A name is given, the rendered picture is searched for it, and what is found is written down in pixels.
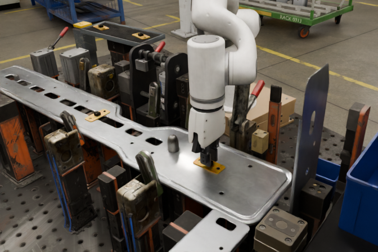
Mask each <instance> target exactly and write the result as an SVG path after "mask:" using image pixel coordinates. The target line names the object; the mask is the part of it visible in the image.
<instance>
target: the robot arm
mask: <svg viewBox="0 0 378 252"><path fill-rule="evenodd" d="M191 19H192V23H193V24H194V26H195V27H197V28H198V29H200V30H203V31H204V35H198V36H195V37H192V38H190V39H189V40H188V41H187V53H188V75H189V86H190V104H191V105H192V108H191V110H190V115H189V122H188V140H189V143H193V145H192V150H191V151H192V152H194V153H200V163H201V164H204V165H206V166H207V167H210V166H211V160H212V161H218V149H217V148H218V146H219V140H220V138H221V135H222V134H223V133H224V132H225V127H226V119H225V113H229V114H232V109H233V98H234V92H235V86H244V85H248V84H251V83H253V82H254V81H255V79H256V77H257V63H258V61H257V47H256V43H255V37H256V36H257V35H258V33H259V30H260V25H261V20H260V16H259V15H258V13H257V12H256V11H254V10H251V9H239V0H192V8H191ZM224 40H230V41H231V42H232V43H233V45H232V46H229V47H227V48H225V41H224ZM204 148H205V149H204Z"/></svg>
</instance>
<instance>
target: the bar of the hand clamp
mask: <svg viewBox="0 0 378 252"><path fill-rule="evenodd" d="M249 93H250V84H248V85H236V86H235V92H234V98H233V109H232V119H231V129H233V128H236V127H237V126H236V125H235V120H237V118H238V115H241V118H240V127H239V132H242V131H241V126H242V123H243V122H244V121H245V120H246V117H247V111H248V102H249Z"/></svg>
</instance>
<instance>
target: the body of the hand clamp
mask: <svg viewBox="0 0 378 252"><path fill-rule="evenodd" d="M247 121H249V128H248V129H247V130H246V131H244V132H239V127H238V126H237V127H236V128H233V129H231V127H229V146H230V147H233V148H234V149H237V150H240V151H243V152H245V153H247V154H250V155H253V153H252V152H251V139H252V134H253V133H254V132H255V131H256V130H257V123H256V122H254V121H251V120H248V119H247Z"/></svg>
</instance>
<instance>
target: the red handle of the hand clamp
mask: <svg viewBox="0 0 378 252"><path fill-rule="evenodd" d="M264 85H265V82H264V81H263V80H259V81H258V82H257V84H256V86H255V87H254V89H253V91H252V93H251V94H250V95H251V96H250V97H249V102H248V107H247V114H248V112H249V110H250V109H251V107H252V105H253V103H254V101H255V100H256V98H258V96H259V94H260V92H261V91H262V89H263V87H264ZM240 118H241V115H239V116H238V118H237V120H235V125H236V126H238V127H239V126H240Z"/></svg>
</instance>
